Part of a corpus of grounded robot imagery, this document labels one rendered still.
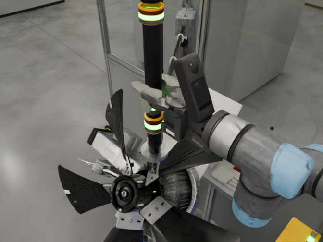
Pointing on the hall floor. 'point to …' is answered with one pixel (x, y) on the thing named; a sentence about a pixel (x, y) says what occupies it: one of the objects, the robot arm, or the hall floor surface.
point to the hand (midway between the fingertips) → (143, 78)
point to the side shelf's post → (210, 199)
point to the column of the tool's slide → (194, 28)
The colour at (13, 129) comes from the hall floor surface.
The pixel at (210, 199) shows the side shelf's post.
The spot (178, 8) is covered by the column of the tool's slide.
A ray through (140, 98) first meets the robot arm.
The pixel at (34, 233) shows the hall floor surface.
